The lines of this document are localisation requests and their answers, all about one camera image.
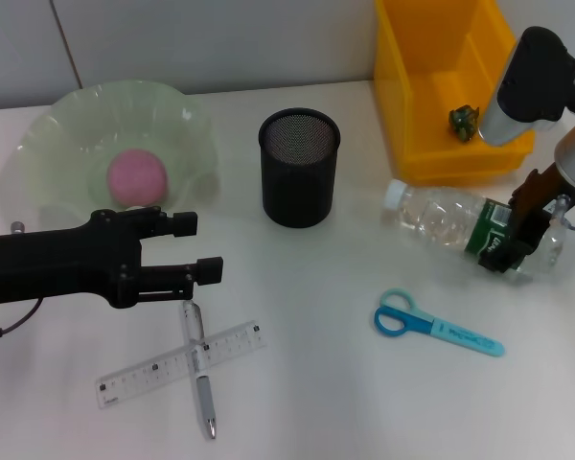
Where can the clear green-label water bottle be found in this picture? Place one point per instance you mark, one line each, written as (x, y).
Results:
(436, 215)

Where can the pink peach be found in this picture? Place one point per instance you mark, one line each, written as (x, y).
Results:
(136, 177)

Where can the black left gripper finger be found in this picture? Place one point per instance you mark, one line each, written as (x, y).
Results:
(187, 225)
(210, 270)

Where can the silver ballpoint pen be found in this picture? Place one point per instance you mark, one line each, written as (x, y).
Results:
(205, 397)

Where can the silver left wrist connector post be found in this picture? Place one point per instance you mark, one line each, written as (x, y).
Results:
(17, 227)

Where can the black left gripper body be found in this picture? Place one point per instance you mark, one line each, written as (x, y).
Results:
(57, 263)

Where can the transparent plastic ruler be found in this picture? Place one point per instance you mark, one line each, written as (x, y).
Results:
(139, 378)

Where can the dark green plastic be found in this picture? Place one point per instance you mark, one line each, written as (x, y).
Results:
(464, 123)

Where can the blue scissors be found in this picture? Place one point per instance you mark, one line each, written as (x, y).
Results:
(393, 320)

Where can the black mesh pen holder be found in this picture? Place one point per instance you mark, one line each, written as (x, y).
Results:
(298, 187)

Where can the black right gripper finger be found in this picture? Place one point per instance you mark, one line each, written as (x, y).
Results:
(516, 229)
(505, 259)

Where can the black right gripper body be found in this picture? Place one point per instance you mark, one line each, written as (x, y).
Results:
(541, 201)

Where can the pale green glass fruit plate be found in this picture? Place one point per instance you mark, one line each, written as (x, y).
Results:
(76, 124)

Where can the yellow plastic bin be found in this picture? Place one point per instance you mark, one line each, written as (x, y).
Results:
(402, 96)

